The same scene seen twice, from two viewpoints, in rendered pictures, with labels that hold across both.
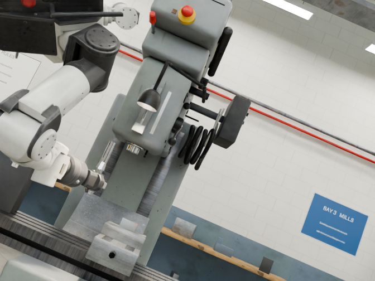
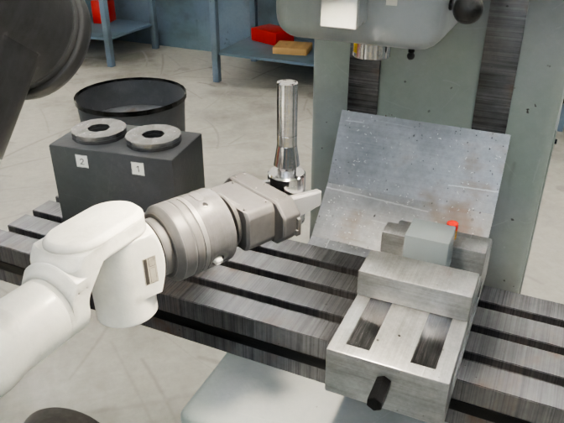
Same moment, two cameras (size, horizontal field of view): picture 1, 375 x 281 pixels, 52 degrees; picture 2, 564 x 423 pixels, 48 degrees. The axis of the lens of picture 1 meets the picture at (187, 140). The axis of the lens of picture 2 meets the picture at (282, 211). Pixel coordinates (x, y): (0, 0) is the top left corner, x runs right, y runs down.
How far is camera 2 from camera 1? 76 cm
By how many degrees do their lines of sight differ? 46
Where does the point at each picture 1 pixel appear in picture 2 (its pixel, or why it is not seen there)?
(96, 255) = (346, 385)
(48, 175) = (119, 307)
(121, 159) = not seen: hidden behind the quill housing
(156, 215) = (527, 122)
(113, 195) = (405, 104)
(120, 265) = (411, 405)
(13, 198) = not seen: hidden behind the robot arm
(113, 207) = (412, 133)
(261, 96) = not seen: outside the picture
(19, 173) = (155, 185)
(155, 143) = (415, 31)
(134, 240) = (445, 302)
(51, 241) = (260, 328)
